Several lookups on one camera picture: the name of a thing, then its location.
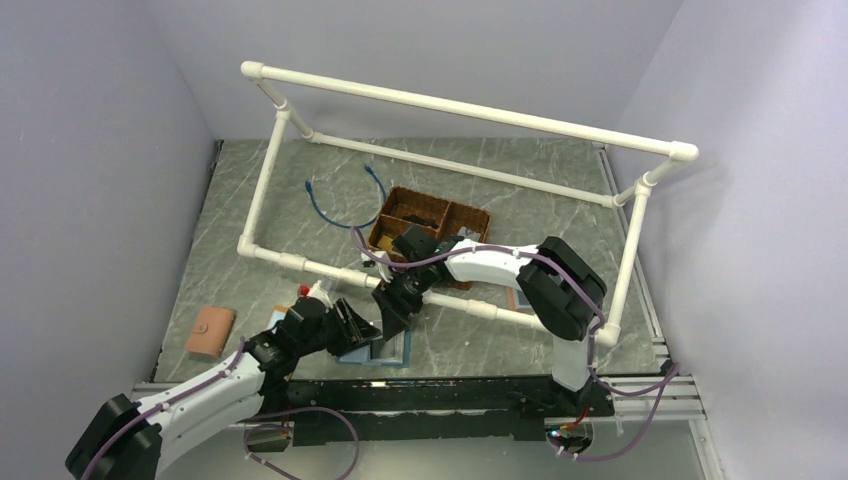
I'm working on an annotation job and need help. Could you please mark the dark grey credit card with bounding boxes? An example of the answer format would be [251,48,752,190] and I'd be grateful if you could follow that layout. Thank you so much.
[369,334,405,364]

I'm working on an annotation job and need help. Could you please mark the blue card holder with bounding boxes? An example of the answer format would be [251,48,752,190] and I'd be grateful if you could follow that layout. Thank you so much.
[336,330,411,368]

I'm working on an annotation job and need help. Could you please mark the blue ethernet cable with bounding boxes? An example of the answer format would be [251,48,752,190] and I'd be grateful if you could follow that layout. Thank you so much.
[304,163,388,231]

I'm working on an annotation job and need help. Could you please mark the brown wicker divided basket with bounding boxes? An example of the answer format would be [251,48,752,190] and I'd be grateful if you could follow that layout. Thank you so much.
[367,186,491,262]

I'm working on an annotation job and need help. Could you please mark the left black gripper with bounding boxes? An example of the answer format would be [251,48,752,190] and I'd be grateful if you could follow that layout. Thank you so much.
[296,297,380,357]

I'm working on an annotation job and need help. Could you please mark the grey cards in basket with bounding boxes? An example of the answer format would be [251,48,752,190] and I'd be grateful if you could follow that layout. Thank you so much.
[457,226,482,242]

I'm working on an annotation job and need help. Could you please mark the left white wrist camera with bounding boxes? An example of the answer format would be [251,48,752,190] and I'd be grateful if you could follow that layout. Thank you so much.
[298,278,337,308]

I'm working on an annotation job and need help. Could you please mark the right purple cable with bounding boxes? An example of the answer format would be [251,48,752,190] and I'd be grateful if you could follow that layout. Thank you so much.
[349,226,684,464]

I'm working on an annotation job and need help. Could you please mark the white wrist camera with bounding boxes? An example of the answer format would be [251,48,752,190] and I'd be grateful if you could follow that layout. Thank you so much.
[361,254,394,282]
[298,278,337,308]

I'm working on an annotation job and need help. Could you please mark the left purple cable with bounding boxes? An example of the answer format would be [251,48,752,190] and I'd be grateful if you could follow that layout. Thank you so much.
[78,337,248,480]

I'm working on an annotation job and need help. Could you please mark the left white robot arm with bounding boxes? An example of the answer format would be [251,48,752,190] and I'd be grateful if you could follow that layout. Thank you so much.
[65,297,382,479]

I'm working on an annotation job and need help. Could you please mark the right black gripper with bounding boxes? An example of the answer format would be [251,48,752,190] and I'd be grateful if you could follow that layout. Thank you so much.
[372,260,433,341]

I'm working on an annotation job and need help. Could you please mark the purple cable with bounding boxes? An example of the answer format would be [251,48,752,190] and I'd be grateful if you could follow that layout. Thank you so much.
[78,337,248,480]
[349,226,684,464]

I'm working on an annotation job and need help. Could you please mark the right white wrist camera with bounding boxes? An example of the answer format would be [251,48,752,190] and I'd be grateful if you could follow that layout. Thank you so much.
[361,254,394,282]

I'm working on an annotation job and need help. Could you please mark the black credit card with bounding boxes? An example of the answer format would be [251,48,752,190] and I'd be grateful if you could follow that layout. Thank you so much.
[401,214,439,230]

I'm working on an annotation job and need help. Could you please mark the white PVC pipe frame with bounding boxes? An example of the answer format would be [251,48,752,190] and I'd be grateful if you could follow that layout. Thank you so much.
[237,61,699,347]

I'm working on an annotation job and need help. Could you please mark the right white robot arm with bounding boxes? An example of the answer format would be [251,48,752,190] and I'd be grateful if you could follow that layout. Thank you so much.
[372,225,607,415]

